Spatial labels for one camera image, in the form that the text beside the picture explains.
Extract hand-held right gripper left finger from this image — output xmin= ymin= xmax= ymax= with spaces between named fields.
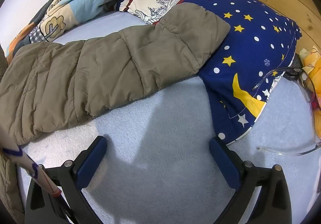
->
xmin=24 ymin=136 xmax=108 ymax=224

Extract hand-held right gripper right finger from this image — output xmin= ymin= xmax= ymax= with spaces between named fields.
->
xmin=209 ymin=137 xmax=293 ymax=224

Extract olive puffer jacket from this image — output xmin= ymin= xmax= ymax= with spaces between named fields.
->
xmin=0 ymin=2 xmax=231 ymax=222

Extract light blue bed sheet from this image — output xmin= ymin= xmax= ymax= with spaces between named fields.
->
xmin=15 ymin=9 xmax=321 ymax=224

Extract clear plastic glasses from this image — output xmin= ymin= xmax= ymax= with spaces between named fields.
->
xmin=252 ymin=67 xmax=321 ymax=156

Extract navy star-print pillow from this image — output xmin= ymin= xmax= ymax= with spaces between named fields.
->
xmin=118 ymin=0 xmax=303 ymax=145

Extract dark small object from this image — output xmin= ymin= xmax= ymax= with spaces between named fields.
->
xmin=282 ymin=53 xmax=305 ymax=81

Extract yellow plush toy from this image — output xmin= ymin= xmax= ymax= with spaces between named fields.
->
xmin=300 ymin=46 xmax=321 ymax=111

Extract white cable with blue stripes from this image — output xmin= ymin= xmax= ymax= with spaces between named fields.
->
xmin=0 ymin=124 xmax=78 ymax=224

